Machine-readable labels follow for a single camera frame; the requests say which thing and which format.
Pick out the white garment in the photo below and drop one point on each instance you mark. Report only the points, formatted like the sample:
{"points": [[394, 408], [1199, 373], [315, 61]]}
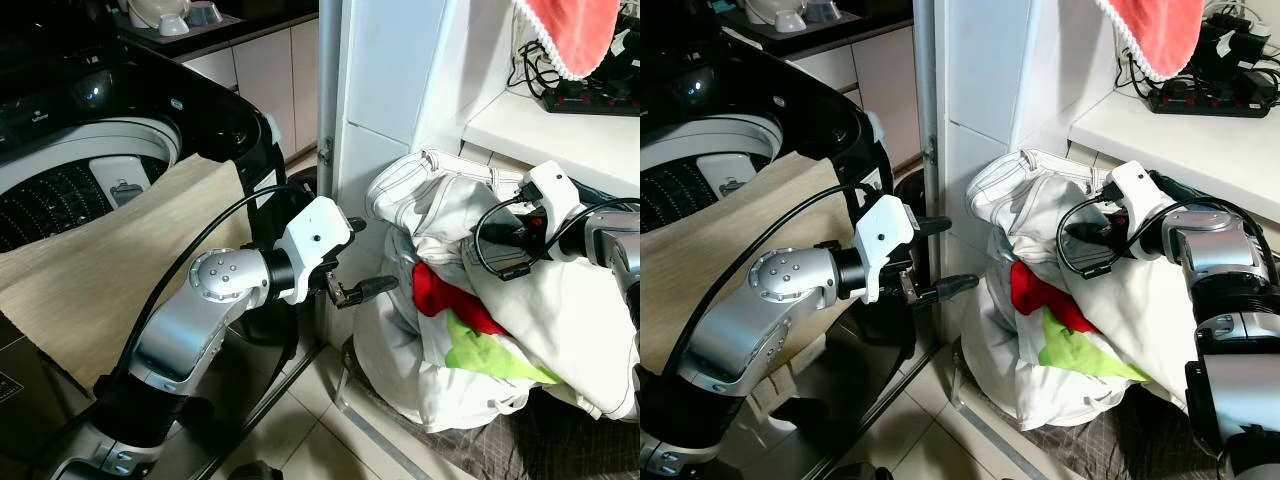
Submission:
{"points": [[560, 320], [1130, 320]]}

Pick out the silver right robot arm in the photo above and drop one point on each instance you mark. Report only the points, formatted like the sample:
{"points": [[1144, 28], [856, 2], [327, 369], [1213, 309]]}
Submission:
{"points": [[610, 245], [1215, 300]]}

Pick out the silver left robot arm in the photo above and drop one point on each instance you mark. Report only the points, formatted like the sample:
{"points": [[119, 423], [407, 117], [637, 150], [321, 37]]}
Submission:
{"points": [[735, 335], [180, 335]]}

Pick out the black top-load washing machine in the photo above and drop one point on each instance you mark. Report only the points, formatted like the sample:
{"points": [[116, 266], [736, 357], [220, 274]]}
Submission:
{"points": [[80, 110], [720, 110]]}

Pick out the red garment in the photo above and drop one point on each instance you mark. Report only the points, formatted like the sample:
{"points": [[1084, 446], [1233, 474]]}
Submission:
{"points": [[1040, 295], [445, 295]]}

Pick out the light green garment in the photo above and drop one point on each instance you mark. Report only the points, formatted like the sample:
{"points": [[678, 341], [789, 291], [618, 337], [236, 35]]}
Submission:
{"points": [[490, 355], [1085, 355]]}

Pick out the white kitchen cabinet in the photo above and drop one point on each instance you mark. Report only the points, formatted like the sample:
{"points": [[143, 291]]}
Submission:
{"points": [[875, 85], [265, 85]]}

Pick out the black power strip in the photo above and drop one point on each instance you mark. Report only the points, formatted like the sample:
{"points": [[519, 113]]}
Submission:
{"points": [[1210, 102], [590, 100]]}

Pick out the beige woven cloth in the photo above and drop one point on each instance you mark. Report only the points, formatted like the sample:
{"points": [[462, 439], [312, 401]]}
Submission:
{"points": [[110, 260], [720, 255]]}

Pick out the pink towel with white trim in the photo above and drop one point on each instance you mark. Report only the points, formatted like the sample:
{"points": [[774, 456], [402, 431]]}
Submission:
{"points": [[575, 30], [1160, 30]]}

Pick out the black power adapter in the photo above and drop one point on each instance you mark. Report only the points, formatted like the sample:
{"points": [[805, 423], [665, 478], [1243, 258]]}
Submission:
{"points": [[1235, 45], [625, 50]]}

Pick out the white bowl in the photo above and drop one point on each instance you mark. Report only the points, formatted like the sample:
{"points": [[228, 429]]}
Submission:
{"points": [[160, 12], [790, 10]]}

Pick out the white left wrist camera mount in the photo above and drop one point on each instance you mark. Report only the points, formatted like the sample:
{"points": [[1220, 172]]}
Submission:
{"points": [[315, 235], [885, 235]]}

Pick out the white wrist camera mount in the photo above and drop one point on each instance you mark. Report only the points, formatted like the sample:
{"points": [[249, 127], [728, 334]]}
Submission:
{"points": [[315, 235], [553, 195], [1135, 190], [885, 235]]}

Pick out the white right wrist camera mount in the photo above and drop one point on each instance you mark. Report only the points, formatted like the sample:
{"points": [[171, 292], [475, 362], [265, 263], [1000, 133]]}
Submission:
{"points": [[1135, 190], [553, 195]]}

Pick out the grey metal door rail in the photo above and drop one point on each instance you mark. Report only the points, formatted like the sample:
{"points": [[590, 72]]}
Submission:
{"points": [[927, 80], [330, 80]]}

